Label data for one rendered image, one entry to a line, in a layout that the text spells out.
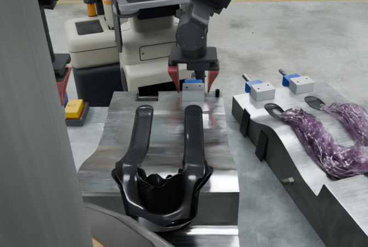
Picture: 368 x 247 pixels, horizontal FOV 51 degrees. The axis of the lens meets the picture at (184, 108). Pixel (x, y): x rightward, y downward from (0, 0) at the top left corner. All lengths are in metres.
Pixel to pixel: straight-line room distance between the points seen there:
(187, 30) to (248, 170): 0.32
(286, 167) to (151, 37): 0.63
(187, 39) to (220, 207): 0.31
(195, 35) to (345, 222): 0.41
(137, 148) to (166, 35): 0.54
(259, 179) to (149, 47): 0.59
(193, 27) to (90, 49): 0.80
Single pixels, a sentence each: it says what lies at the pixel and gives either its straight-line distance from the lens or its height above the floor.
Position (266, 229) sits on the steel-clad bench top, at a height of 0.80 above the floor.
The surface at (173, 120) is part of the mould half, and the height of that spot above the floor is 0.89.
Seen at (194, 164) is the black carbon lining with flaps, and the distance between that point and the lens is 0.67.
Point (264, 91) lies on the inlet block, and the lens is 0.96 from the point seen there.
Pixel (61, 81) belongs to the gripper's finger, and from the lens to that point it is 0.76.
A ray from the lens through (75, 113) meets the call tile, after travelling 0.99.
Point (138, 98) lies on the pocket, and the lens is 0.94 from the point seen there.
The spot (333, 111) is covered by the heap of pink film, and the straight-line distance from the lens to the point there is 0.88.
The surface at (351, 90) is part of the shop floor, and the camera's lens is 2.87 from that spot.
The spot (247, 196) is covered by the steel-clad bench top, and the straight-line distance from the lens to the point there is 0.79.
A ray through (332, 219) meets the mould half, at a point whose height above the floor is 0.87.
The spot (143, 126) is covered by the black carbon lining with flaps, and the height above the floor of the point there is 0.88.
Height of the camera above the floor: 1.37
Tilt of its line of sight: 34 degrees down
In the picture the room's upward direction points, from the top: 1 degrees counter-clockwise
